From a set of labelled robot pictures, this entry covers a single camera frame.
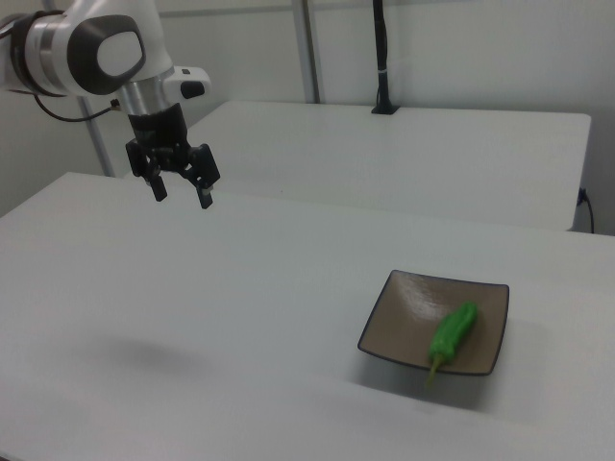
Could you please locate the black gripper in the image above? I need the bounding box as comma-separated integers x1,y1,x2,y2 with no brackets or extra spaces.
125,103,223,210

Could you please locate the green chili pepper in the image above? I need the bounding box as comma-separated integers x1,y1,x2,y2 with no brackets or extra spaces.
425,301,481,390

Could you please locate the square brown ceramic plate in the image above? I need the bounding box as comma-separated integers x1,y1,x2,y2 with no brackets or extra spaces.
356,269,511,378

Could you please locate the grey partition frame post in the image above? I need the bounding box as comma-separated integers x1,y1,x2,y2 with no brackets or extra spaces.
78,95,117,178
291,0,322,105

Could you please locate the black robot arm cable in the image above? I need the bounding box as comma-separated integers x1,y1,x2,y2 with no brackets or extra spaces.
30,93,122,123

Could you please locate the black camera stand pole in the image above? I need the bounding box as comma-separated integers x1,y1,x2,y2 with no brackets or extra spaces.
371,0,401,116

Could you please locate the black plug with cable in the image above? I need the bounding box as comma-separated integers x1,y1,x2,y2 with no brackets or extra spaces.
578,185,596,235

